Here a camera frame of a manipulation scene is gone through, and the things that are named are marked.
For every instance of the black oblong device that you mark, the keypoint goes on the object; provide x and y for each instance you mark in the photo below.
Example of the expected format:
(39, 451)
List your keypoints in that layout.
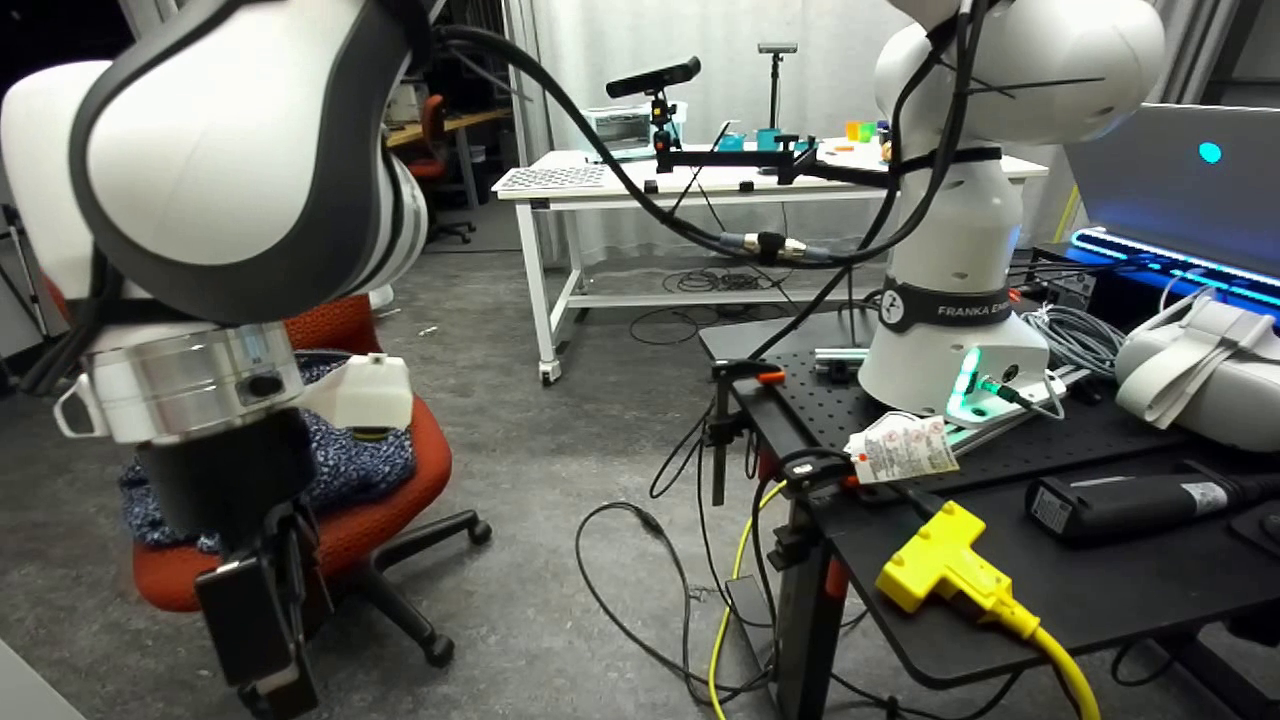
(1123, 507)

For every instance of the red office chair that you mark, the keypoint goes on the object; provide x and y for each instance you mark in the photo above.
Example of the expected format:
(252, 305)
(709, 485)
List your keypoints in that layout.
(403, 485)

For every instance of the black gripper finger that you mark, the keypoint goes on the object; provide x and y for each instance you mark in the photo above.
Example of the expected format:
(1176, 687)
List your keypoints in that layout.
(247, 624)
(301, 564)

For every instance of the black stereo camera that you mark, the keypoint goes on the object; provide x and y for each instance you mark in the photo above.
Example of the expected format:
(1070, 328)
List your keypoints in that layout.
(653, 78)

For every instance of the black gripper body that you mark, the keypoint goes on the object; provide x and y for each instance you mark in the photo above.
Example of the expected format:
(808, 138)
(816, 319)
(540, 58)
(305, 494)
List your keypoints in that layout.
(224, 481)

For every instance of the grey laptop blue glow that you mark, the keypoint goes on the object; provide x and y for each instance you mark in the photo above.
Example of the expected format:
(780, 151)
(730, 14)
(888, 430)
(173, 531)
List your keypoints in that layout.
(1175, 200)

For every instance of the wooden desk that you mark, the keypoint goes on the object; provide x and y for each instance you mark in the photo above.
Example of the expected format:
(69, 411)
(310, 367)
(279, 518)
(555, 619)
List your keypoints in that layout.
(463, 121)

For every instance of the teal objects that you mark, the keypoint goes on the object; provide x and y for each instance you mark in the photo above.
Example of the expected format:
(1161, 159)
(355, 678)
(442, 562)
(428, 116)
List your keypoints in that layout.
(771, 138)

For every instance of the black robot table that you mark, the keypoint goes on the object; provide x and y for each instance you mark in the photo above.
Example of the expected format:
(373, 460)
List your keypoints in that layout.
(1135, 587)

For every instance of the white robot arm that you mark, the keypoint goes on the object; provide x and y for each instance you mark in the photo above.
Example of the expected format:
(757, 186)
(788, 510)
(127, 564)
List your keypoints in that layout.
(224, 146)

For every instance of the blue knit blanket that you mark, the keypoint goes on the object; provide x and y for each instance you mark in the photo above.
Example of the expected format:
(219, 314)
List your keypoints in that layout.
(355, 467)

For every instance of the yellow power plug block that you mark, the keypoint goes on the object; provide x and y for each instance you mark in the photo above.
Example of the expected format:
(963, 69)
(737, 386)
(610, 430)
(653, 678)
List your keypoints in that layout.
(943, 562)

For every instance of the white packet with red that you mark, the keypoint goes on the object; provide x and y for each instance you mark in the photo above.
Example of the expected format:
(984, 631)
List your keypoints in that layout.
(901, 447)

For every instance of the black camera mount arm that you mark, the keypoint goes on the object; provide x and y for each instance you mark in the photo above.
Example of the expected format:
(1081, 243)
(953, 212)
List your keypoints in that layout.
(721, 159)

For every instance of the black T-shaped stand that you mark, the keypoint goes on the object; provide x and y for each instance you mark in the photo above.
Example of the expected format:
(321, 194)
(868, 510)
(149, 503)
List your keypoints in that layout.
(776, 81)

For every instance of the white VR headset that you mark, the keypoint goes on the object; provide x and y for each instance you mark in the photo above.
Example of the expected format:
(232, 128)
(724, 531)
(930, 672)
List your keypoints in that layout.
(1201, 386)

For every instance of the black clamp post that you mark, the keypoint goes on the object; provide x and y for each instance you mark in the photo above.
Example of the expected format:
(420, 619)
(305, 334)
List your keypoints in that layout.
(724, 427)

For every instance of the white metal table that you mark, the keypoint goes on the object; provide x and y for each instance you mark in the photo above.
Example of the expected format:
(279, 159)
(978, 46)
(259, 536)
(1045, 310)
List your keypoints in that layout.
(561, 181)

